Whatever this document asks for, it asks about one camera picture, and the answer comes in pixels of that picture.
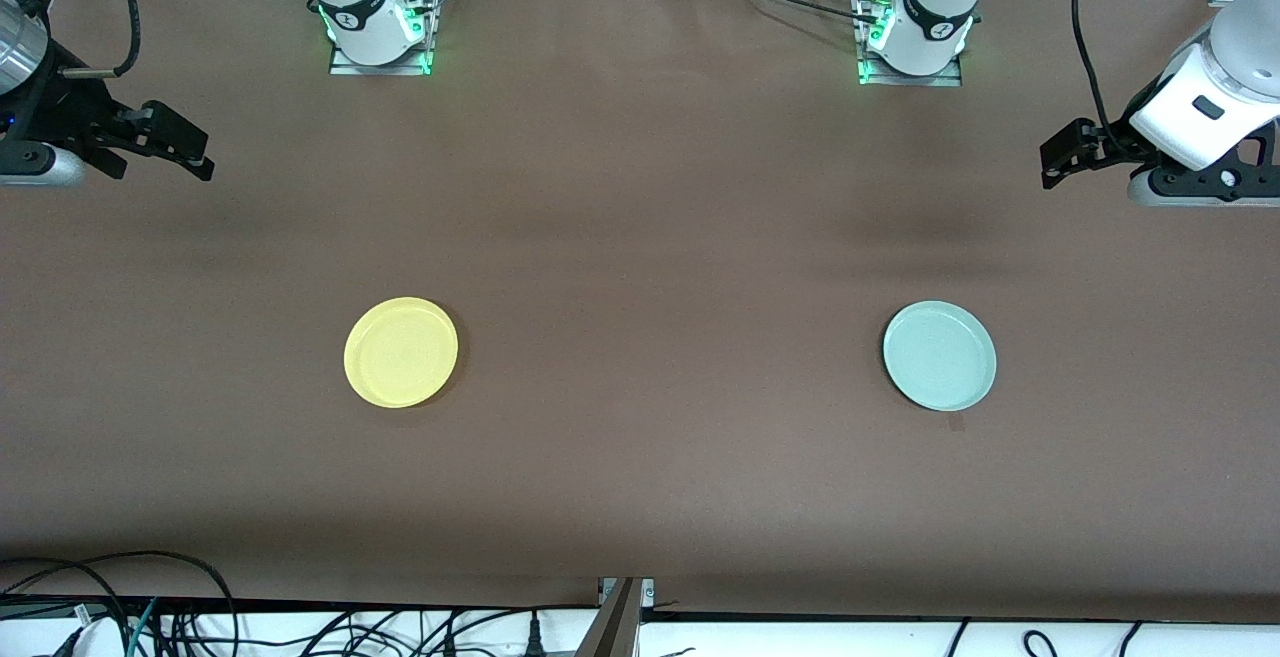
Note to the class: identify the yellow round plate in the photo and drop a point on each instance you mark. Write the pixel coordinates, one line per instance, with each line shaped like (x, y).
(400, 352)

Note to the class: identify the brown table cover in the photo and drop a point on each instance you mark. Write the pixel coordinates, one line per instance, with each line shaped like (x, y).
(640, 237)

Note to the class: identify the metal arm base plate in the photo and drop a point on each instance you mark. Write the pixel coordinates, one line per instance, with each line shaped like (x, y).
(915, 79)
(385, 67)

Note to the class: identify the pale green round plate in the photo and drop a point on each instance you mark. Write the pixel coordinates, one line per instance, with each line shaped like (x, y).
(939, 355)

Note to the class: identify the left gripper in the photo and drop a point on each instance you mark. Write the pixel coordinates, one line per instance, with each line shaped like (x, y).
(1113, 140)

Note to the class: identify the aluminium profile post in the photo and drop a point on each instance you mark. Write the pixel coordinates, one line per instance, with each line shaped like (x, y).
(615, 622)

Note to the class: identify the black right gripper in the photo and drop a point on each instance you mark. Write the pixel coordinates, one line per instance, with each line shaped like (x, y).
(62, 109)

